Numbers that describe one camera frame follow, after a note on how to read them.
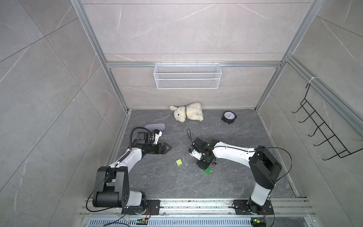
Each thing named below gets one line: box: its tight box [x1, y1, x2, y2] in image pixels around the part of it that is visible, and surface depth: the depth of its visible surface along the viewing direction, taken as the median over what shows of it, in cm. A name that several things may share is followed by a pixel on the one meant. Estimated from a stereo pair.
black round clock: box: [221, 110, 238, 125], surface depth 113 cm
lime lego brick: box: [175, 158, 183, 166], surface depth 90 cm
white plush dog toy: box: [169, 102, 204, 123], surface depth 109 cm
